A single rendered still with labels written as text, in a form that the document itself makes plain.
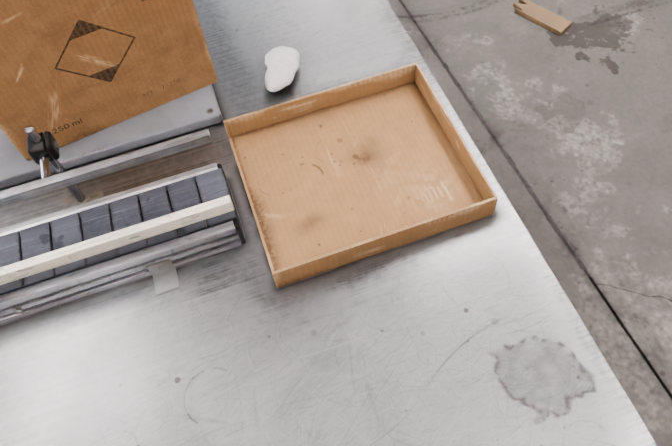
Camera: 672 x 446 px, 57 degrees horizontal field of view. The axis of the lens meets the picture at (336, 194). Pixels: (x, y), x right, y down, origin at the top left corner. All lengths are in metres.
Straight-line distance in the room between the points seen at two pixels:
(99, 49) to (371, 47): 0.42
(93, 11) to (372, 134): 0.40
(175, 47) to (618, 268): 1.32
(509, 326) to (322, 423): 0.25
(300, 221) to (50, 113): 0.37
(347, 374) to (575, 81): 1.63
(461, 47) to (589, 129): 0.52
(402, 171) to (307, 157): 0.14
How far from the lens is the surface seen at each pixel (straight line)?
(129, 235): 0.78
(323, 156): 0.89
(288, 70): 0.98
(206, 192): 0.83
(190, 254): 0.82
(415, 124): 0.92
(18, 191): 0.82
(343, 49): 1.04
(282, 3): 1.13
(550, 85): 2.18
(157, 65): 0.93
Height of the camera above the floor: 1.55
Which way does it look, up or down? 57 degrees down
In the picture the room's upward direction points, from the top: 6 degrees counter-clockwise
